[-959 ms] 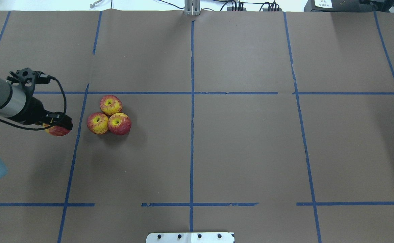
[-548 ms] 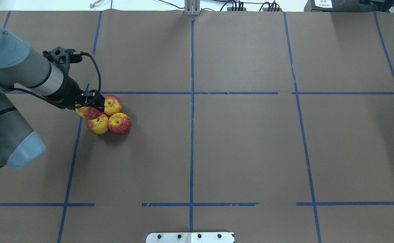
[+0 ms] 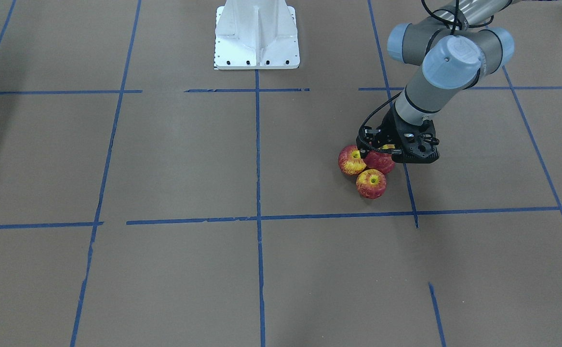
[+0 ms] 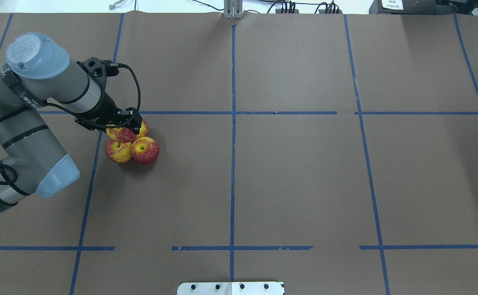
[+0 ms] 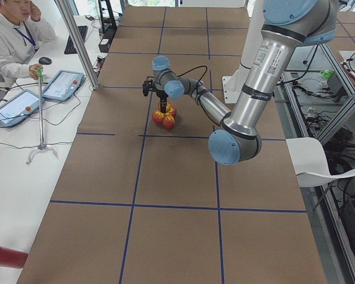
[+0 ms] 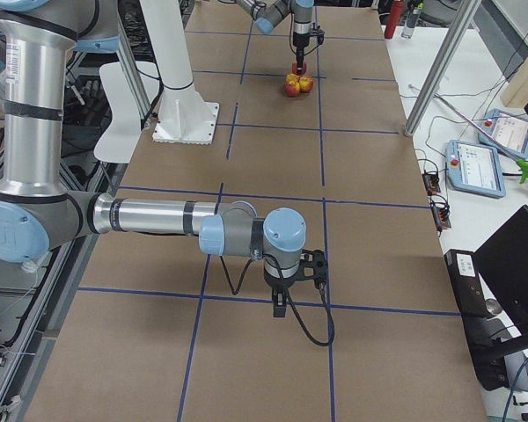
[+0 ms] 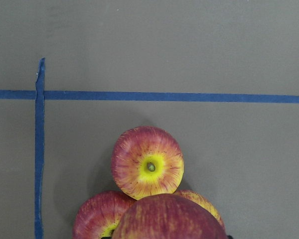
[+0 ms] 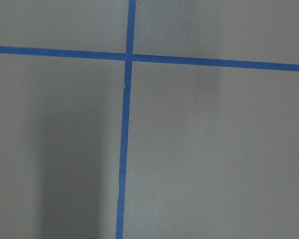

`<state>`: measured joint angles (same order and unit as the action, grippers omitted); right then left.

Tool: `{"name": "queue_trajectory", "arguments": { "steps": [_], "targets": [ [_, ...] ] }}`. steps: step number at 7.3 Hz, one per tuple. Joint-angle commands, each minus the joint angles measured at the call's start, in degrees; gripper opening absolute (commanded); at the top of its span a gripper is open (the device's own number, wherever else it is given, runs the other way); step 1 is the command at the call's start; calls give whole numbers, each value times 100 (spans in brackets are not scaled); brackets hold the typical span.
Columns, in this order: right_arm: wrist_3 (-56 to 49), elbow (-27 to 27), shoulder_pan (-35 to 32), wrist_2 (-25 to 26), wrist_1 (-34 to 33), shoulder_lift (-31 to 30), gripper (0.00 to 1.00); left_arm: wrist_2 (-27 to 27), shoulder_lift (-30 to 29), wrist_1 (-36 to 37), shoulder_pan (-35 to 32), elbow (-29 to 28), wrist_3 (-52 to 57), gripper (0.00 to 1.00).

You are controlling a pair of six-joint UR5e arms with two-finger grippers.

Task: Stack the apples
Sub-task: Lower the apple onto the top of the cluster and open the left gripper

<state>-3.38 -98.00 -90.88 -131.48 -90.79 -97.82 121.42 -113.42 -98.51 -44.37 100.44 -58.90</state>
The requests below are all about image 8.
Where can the vertical blue tape strip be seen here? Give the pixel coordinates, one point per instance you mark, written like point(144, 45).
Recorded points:
point(125, 118)

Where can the horizontal blue tape strip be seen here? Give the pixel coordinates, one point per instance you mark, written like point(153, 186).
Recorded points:
point(148, 58)

